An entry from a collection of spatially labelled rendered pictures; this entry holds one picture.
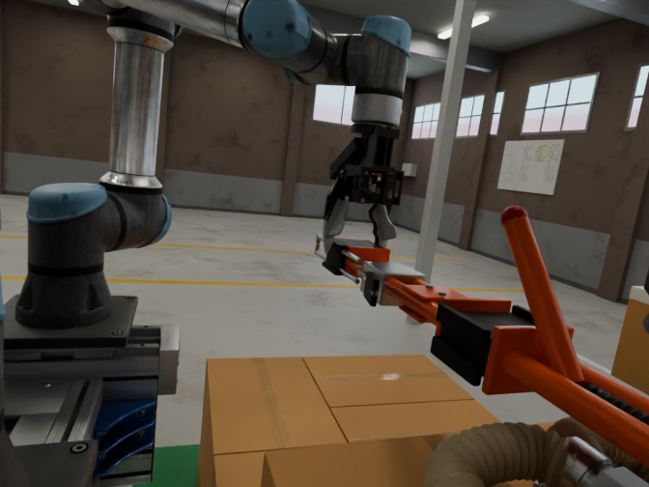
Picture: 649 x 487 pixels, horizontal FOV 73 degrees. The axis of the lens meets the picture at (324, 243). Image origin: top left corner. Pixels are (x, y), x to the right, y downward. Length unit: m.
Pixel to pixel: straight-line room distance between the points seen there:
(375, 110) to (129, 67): 0.47
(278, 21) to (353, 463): 0.49
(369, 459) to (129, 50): 0.78
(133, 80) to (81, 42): 10.48
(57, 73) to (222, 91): 3.42
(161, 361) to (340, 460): 0.49
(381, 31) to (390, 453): 0.54
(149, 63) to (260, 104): 10.35
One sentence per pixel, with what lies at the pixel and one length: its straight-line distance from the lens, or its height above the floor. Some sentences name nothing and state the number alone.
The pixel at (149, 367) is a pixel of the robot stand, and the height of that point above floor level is 0.96.
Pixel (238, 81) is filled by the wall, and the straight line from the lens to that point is 11.24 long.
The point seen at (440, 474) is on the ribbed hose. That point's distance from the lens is 0.35.
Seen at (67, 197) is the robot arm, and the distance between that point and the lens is 0.82.
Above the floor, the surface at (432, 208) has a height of 1.11.
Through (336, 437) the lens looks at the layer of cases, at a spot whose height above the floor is 0.54.
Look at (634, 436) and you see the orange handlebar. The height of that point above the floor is 1.22.
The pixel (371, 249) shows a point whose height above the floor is 1.23.
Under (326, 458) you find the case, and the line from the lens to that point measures 0.46.
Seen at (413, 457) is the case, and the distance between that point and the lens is 0.48.
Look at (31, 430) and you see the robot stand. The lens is 0.77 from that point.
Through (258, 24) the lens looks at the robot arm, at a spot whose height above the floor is 1.51.
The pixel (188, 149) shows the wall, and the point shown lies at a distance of 11.03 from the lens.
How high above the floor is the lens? 1.35
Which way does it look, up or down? 10 degrees down
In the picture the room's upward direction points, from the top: 7 degrees clockwise
